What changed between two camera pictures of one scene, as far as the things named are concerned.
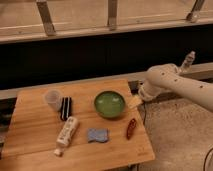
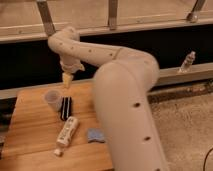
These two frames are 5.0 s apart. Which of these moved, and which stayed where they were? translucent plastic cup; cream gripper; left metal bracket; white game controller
Moved: cream gripper
Stayed: translucent plastic cup; left metal bracket; white game controller
